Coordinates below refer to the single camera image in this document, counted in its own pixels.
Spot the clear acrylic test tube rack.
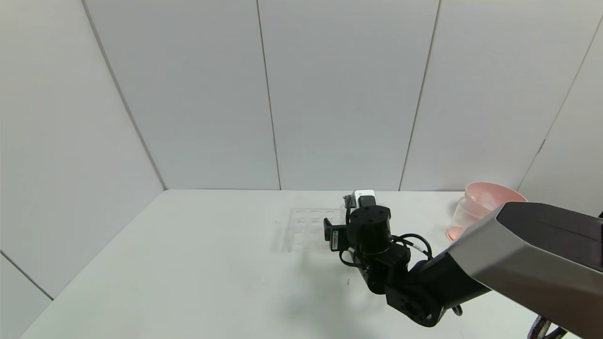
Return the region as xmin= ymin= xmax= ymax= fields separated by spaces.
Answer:
xmin=285 ymin=207 xmax=350 ymax=253

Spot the black box with white label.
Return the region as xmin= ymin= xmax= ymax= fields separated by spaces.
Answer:
xmin=323 ymin=218 xmax=349 ymax=252

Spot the clear plastic measuring cup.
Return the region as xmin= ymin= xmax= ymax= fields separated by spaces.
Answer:
xmin=446 ymin=197 xmax=487 ymax=242

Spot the pink plastic bowl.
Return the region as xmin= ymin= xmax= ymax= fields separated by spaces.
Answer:
xmin=464 ymin=182 xmax=528 ymax=220

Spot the black cable with connector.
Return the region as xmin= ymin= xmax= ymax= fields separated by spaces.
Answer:
xmin=339 ymin=195 xmax=366 ymax=269

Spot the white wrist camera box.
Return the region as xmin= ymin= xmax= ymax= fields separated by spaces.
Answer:
xmin=353 ymin=189 xmax=376 ymax=208

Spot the black looped cable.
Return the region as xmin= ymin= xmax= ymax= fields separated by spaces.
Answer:
xmin=390 ymin=234 xmax=433 ymax=262

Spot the black braided cable sleeve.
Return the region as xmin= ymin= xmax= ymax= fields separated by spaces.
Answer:
xmin=527 ymin=315 xmax=569 ymax=339

